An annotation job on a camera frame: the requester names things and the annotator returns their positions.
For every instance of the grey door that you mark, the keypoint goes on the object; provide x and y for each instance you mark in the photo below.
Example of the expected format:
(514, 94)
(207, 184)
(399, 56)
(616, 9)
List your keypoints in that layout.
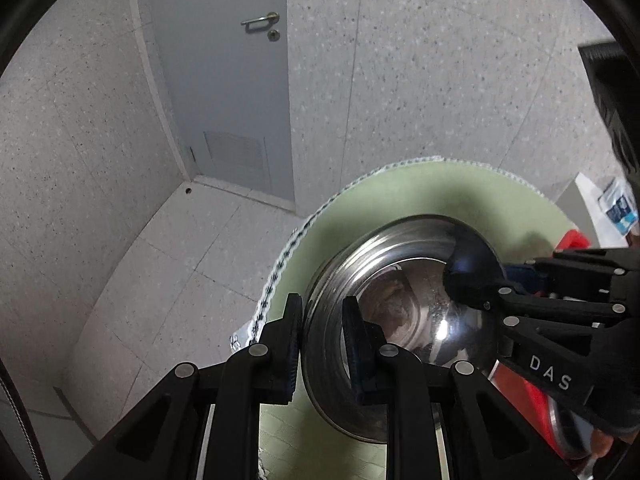
(215, 85)

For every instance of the white bag with blue label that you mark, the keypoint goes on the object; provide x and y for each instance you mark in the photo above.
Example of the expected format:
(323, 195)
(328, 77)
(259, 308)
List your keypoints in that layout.
(595, 205)

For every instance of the dark object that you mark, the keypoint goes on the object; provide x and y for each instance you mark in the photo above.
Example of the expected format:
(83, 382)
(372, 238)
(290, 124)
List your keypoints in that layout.
(612, 95)

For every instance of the door vent grille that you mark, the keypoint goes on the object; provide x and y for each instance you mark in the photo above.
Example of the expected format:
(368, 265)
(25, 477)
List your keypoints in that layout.
(234, 155)

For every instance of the stainless steel bowl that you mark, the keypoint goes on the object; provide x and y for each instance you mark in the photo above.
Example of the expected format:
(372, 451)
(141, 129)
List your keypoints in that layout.
(400, 310)

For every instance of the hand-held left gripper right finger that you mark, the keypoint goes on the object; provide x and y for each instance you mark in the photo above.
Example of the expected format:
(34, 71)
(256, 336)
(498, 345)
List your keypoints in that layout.
(353, 347)

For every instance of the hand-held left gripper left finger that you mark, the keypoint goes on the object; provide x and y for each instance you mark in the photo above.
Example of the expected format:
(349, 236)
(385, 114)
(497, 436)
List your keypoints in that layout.
(291, 355)

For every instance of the green tablecloth with patterned trim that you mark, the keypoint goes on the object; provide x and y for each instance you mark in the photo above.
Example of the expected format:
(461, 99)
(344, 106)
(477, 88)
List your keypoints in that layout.
(350, 210)

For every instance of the red container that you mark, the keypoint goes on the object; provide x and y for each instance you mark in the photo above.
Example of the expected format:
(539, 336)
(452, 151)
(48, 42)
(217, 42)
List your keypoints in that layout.
(525, 405)

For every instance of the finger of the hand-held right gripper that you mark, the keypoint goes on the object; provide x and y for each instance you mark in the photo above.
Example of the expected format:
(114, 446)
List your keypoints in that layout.
(575, 272)
(475, 280)

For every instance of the round door lock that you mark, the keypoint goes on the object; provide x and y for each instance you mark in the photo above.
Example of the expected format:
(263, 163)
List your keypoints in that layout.
(273, 35)

